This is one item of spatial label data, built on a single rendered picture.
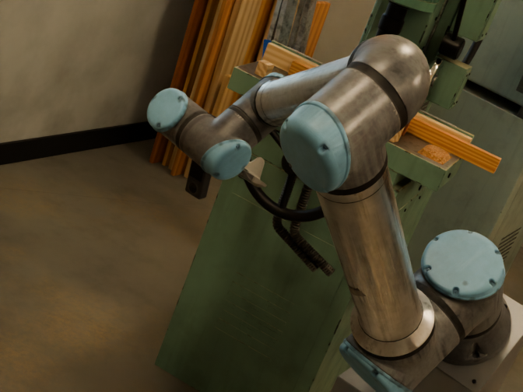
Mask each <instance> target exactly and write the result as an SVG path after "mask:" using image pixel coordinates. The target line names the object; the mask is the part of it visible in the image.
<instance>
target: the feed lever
mask: <svg viewBox="0 0 523 392"><path fill-rule="evenodd" d="M466 1H467V0H461V2H460V6H459V9H458V14H457V17H456V20H455V26H454V29H453V33H447V34H446V35H445V36H444V39H443V40H442V41H441V45H440V47H439V50H438V52H439V54H442V55H443V56H446V57H448V58H450V59H452V60H457V59H458V57H459V56H460V54H461V52H462V50H463V48H464V46H465V39H463V38H461V37H458V31H459V28H460V25H461V21H462V16H463V12H464V10H465V4H466Z"/></svg>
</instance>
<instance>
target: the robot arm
mask: <svg viewBox="0 0 523 392"><path fill-rule="evenodd" d="M429 88H430V67H429V65H428V62H427V59H426V57H425V55H424V54H423V52H422V51H421V50H420V49H419V48H418V46H417V45H416V44H414V43H413V42H412V41H411V40H408V39H406V38H404V37H401V36H398V35H394V34H385V35H379V36H376V37H372V38H370V39H367V40H365V41H363V42H362V43H360V44H359V45H358V46H357V47H356V48H355V49H354V50H353V52H352V53H351V55H350V56H348V57H345V58H341V59H339V60H335V61H331V62H329V63H326V64H323V65H319V66H317V67H314V68H310V69H307V70H304V71H302V72H298V73H295V74H292V75H288V76H284V75H282V74H279V73H277V72H273V73H270V74H268V75H267V76H265V77H263V78H262V79H260V81H259V82H258V83H257V84H256V85H255V86H253V87H252V88H251V89H250V90H248V91H247V92H246V93H245V94H244V95H243V96H242V97H241V98H239V99H238V100H237V101H236V102H234V103H233V104H232V105H231V106H230V107H228V108H227V109H226V110H224V112H222V113H221V114H220V115H219V116H218V117H215V116H213V115H211V114H209V113H208V112H206V111H205V110H204V109H202V108H201V107H200V106H199V105H198V104H197V103H195V102H194V101H193V100H191V99H190V98H189V97H188V96H187V95H186V94H185V93H184V92H182V91H180V90H179V89H175V88H169V89H164V90H162V91H160V92H159V93H157V94H156V95H155V96H154V97H153V98H152V100H151V101H150V103H149V106H148V109H147V120H148V122H149V124H150V125H151V126H152V127H153V129H154V130H155V131H157V132H159V133H161V134H162V135H163V136H165V137H166V138H167V139H169V140H170V141H171V142H172V143H173V144H175V145H176V146H177V147H178V148H179V149H180V150H181V151H182V152H184V153H185V154H186V155H187V156H188V157H190V158H191V166H190V170H189V174H188V180H187V183H186V188H185V190H186V191H187V192H188V193H189V194H191V195H192V196H194V197H196V198H197V199H203V198H205V197H206V195H207V192H208V189H209V182H210V179H211V176H213V177H215V178H216V179H218V180H228V179H230V178H233V177H235V176H236V175H238V176H240V177H242V178H244V179H245V180H247V181H248V182H250V183H251V184H253V185H254V186H256V187H266V186H267V184H265V183H264V182H262V181H261V180H260V178H261V175H262V170H263V167H264V164H265V161H264V160H263V158H262V157H258V158H256V159H254V160H253V161H251V162H249V161H250V159H251V149H252V148H254V147H255V146H256V145H257V144H258V143H259V142H260V141H261V140H262V139H263V138H264V137H266V136H267V135H268V134H269V133H270V132H272V131H273V130H274V129H275V128H277V127H281V126H282V127H281V130H280V135H279V138H280V145H281V148H282V151H283V154H284V156H285V158H286V161H287V162H288V163H290V164H291V166H292V170H293V172H294V173H295V174H296V175H297V176H298V177H299V178H300V179H301V180H302V181H303V182H304V183H305V184H306V185H307V186H308V187H309V188H311V189H313V190H314V191H316V192H317V195H318V199H319V201H320V204H321V208H322V211H323V213H324V216H325V220H326V222H327V225H328V229H329V232H330V234H331V237H332V241H333V243H334V246H335V249H336V252H337V254H338V257H339V261H340V264H341V266H342V270H343V273H344V275H345V278H346V282H347V285H348V287H349V291H350V294H351V296H352V299H353V303H354V307H353V310H352V313H351V317H350V327H351V331H352V334H351V335H350V336H349V337H347V338H345V339H344V340H343V343H342V344H341V345H340V346H339V351H340V353H341V355H342V356H343V358H344V359H345V360H346V361H347V363H348V364H349V365H350V366H351V367H352V368H353V370H354V371H355V372H356V373H357V374H358V375H359V376H360V377H361V378H362V379H363V380H364V381H365V382H367V383H368V384H369V385H370V386H371V387H372V388H374V389H375V390H376V391H377V392H412V390H413V389H414V388H415V387H416V386H417V385H418V384H419V383H420V382H421V381H422V380H423V379H424V378H425V377H426V376H427V375H428V374H429V373H430V372H431V371H432V370H433V369H434V368H435V367H436V366H437V365H438V364H439V363H440V362H441V361H444V362H447V363H450V364H452V365H457V366H473V365H477V364H480V363H482V362H485V361H487V360H489V359H491V358H493V357H494V356H495V355H496V354H498V353H499V352H500V350H501V349H502V348H503V347H504V346H505V344H506V342H507V339H508V337H509V334H510V331H511V314H510V310H509V308H508V305H507V303H506V301H505V299H504V298H503V291H504V279H505V268H504V262H503V258H502V256H501V253H500V251H499V250H498V248H497V247H496V245H495V244H494V243H493V242H492V241H490V240H489V239H488V238H486V237H485V236H483V235H481V234H479V233H475V232H471V231H468V230H463V229H456V230H451V231H447V232H445V233H442V234H440V235H438V236H436V237H435V238H434V239H433V240H431V241H430V242H429V243H428V244H427V246H426V248H425V250H424V252H423V256H422V258H421V267H420V268H419V269H418V270H417V271H416V272H415V273H414V274H413V271H412V265H411V261H410V258H409V252H408V248H407V245H406V241H405V235H404V232H403V228H402V222H401V219H400V215H399V212H398V206H397V202H396V199H395V192H394V189H393V186H392V182H391V176H390V173H389V169H388V155H387V151H386V148H385V144H386V143H387V142H388V141H389V140H390V139H391V138H392V137H394V136H395V135H396V134H397V133H398V132H399V131H401V130H402V129H403V128H404V127H405V126H406V125H407V124H408V123H409V122H410V121H411V120H412V119H413V118H414V117H415V116H416V114H417V113H418V112H419V110H420V108H421V107H422V105H423V104H424V102H425V100H426V97H427V95H428V92H429ZM244 169H245V170H244ZM246 170H247V171H246Z"/></svg>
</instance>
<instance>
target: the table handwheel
mask: <svg viewBox="0 0 523 392"><path fill-rule="evenodd" d="M269 134H270V135H271V136H272V137H273V139H274V140H275V141H276V143H277V144H278V145H279V147H280V148H281V145H280V138H279V135H278V133H277V132H276V130H275V129H274V130H273V131H272V132H270V133H269ZM281 149H282V148H281ZM282 168H283V170H284V171H285V172H286V173H287V174H289V175H288V178H287V181H286V186H285V189H284V192H283V196H282V198H281V201H280V203H279V204H277V203H276V202H274V201H273V200H272V199H271V198H270V197H269V196H267V194H266V193H265V192H264V191H263V190H262V189H261V188H260V187H256V186H254V185H253V184H251V183H250V182H248V181H247V180H245V179H244V182H245V184H246V186H247V189H248V190H249V191H250V193H251V195H252V196H253V198H254V199H255V200H256V202H257V203H259V204H260V206H261V207H263V208H264V209H265V210H267V211H268V212H270V213H272V214H273V215H275V216H277V217H280V218H281V219H285V220H289V221H293V222H311V221H314V220H318V219H321V218H324V217H325V216H324V213H323V211H322V208H321V206H319V207H317V208H312V209H309V210H293V209H290V208H286V204H287V202H288V198H289V196H290V191H291V188H292V186H293V182H294V180H295V177H296V174H295V173H294V172H293V170H292V166H291V164H290V163H288V162H287V161H286V158H285V156H284V155H283V157H282Z"/></svg>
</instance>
